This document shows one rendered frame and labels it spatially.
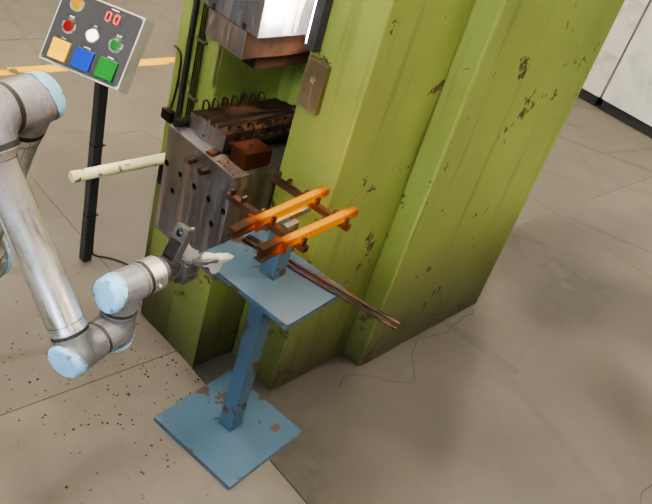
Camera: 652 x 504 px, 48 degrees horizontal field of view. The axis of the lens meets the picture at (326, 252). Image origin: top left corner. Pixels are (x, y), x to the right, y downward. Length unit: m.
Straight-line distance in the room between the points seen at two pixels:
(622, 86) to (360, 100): 5.38
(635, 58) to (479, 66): 4.95
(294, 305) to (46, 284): 0.84
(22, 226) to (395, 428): 1.89
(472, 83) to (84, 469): 1.86
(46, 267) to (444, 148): 1.51
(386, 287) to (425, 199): 0.44
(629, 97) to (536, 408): 4.48
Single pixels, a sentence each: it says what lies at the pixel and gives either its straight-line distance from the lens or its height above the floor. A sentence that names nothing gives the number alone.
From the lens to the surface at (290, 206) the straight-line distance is 2.22.
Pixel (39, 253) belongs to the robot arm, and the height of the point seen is 1.13.
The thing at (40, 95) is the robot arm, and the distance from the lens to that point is 1.76.
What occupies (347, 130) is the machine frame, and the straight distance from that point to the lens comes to 2.38.
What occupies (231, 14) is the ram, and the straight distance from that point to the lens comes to 2.52.
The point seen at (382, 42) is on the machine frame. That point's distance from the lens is 2.27.
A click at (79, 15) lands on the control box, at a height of 1.13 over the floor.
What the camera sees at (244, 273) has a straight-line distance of 2.36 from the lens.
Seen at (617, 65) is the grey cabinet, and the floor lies 0.43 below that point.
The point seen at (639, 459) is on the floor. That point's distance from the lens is 3.66.
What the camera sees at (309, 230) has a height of 1.03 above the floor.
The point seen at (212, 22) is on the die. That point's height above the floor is 1.32.
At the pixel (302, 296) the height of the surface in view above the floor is 0.76.
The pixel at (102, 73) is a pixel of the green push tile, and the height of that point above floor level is 0.99.
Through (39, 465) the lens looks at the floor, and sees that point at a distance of 2.74.
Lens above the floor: 2.18
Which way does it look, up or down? 34 degrees down
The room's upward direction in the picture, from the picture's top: 18 degrees clockwise
